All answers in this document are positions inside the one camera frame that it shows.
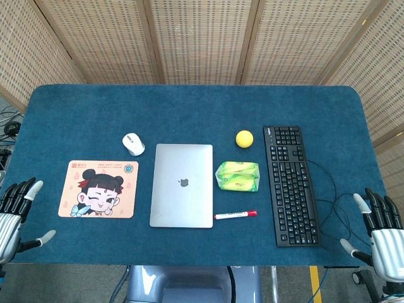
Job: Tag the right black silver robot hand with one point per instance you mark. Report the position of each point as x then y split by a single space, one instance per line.
386 249

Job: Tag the blue table cloth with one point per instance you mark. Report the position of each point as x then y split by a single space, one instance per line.
202 110

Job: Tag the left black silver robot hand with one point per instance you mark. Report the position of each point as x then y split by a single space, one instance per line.
9 233

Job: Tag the black computer keyboard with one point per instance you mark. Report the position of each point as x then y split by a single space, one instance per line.
290 189

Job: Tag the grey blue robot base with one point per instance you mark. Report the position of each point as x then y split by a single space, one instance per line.
195 284

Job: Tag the yellow foam ball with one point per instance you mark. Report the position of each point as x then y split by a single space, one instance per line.
244 139

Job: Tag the cartoon girl mouse pad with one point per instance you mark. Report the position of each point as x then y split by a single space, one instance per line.
98 192

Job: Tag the bamboo folding screen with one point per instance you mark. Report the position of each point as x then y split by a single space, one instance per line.
202 38

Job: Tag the black caster wheel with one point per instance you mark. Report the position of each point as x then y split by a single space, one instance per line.
357 277

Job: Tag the white computer mouse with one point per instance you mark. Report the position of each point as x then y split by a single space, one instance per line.
133 143

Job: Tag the green tissue pack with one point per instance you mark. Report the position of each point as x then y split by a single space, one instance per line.
238 176

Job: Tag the white marker with red cap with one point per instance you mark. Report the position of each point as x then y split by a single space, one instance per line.
233 215

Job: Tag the silver closed laptop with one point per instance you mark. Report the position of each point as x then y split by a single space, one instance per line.
181 195

